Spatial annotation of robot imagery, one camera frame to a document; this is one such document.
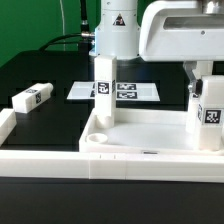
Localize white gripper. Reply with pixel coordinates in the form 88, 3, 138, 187
139, 0, 224, 95

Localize white desk tabletop tray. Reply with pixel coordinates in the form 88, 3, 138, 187
79, 108, 224, 156

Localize white marker sheet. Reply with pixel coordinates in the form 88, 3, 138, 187
66, 81, 161, 102

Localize white U-shaped fence frame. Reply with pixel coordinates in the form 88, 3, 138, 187
0, 108, 224, 184

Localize black cables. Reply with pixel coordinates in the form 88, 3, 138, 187
39, 0, 96, 52

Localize white thin cable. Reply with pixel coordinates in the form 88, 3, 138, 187
59, 0, 66, 52

